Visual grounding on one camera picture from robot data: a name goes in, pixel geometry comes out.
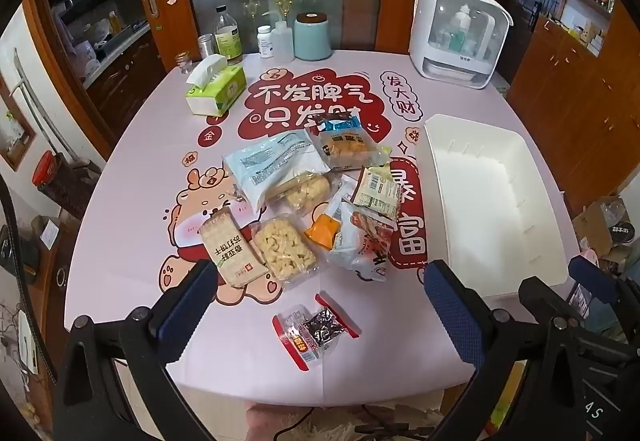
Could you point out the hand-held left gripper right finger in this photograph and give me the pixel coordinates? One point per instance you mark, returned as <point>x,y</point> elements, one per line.
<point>452,311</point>

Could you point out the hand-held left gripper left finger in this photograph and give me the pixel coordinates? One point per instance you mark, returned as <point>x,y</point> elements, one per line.
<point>187,306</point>

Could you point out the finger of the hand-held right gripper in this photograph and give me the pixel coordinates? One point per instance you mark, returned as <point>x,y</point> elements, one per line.
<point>547,296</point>
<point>595,276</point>

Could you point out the beige cracker packet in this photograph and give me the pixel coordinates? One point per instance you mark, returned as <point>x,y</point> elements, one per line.
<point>230,246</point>

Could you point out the clear rice puff packet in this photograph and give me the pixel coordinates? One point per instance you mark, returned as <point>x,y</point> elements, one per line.
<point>285,251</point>

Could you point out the white and red snack bag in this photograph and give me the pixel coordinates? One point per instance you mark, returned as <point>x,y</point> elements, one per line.
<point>360,241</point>

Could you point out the white plastic bin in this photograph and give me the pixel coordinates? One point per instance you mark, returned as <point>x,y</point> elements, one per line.
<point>480,191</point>

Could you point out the clear red nut packet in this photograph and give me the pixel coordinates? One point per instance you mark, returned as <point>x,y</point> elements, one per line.
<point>310,331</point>

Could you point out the green and cream snack packet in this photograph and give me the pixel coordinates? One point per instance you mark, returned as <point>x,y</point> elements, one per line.
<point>377,193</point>

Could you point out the orange snack packet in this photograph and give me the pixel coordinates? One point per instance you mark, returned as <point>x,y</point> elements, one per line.
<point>322,231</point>

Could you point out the large light blue snack packet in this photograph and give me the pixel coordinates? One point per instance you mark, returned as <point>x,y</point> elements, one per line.
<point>270,166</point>

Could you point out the pale yellow puff packet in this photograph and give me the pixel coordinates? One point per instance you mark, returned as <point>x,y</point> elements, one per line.
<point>307,191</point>

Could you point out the blue-ended bread packet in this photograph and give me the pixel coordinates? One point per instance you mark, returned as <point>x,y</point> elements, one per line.
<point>345,146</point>

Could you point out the dark brown snack packet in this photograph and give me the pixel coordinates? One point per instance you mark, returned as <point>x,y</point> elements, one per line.
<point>322,121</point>

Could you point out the cardboard box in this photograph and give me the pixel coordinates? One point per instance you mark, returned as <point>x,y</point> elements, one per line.
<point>595,231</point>

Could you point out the pink fluffy cloth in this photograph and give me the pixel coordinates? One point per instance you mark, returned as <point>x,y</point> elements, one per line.
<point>280,423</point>

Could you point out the wooden cabinet with shelves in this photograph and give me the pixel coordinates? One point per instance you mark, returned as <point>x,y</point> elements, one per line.
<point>575,111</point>

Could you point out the red plastic container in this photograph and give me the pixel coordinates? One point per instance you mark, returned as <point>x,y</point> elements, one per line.
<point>46,168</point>

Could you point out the green tissue box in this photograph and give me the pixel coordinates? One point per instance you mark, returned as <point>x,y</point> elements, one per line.
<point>220,88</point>

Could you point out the small glass jar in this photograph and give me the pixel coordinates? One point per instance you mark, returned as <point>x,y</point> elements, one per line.
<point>184,63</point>

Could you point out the framed picture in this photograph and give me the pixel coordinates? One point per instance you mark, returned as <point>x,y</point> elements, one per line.
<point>15,131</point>

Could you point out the small metal tin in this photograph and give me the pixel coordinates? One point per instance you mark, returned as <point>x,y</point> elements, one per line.
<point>206,46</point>

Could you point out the white sterilizer cabinet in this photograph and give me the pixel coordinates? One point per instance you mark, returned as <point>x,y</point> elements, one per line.
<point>450,46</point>

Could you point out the glass bottle with green label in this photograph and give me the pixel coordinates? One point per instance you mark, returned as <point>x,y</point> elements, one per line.
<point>229,41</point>

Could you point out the kitchen counter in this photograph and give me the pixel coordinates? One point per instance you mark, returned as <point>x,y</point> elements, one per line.
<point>120,46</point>

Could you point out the white pill bottle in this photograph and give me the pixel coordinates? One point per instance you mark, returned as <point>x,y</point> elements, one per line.
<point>266,43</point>

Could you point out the translucent squeeze bottle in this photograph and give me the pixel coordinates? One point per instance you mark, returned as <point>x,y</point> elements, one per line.
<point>283,43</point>

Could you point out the teal canister with brown lid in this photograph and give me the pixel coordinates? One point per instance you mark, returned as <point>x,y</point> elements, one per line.
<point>312,38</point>

